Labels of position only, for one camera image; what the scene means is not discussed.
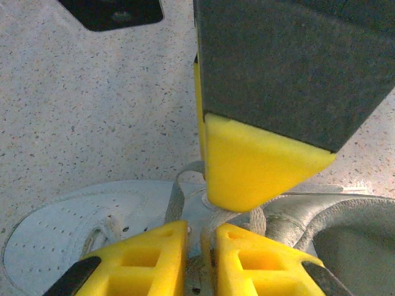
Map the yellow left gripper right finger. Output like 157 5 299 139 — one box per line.
200 223 352 296

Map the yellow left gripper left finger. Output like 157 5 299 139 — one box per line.
43 220 189 296

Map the white sneaker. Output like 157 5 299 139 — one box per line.
0 180 395 296

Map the white shoelace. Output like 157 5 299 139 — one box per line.
165 160 269 296

